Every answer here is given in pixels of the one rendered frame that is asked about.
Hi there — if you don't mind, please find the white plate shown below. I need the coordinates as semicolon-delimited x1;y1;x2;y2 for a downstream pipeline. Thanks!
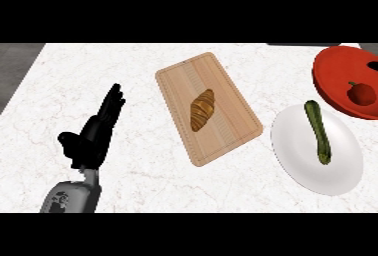
269;103;365;197

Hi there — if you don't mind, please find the wooden cutting board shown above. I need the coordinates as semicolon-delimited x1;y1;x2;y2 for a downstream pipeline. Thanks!
154;51;264;168

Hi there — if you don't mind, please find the green zucchini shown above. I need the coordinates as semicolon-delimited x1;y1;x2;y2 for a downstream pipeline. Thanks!
303;99;334;166

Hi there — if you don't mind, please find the brown croissant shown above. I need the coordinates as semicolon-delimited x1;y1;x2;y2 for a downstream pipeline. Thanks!
189;88;217;133

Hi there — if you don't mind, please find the red bell pepper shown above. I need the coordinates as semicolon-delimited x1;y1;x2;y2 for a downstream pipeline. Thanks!
346;81;378;107

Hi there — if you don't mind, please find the red bowl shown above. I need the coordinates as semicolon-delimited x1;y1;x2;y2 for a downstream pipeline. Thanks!
312;45;378;121

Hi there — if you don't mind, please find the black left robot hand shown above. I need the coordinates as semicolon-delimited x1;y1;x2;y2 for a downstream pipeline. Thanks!
56;83;127;171

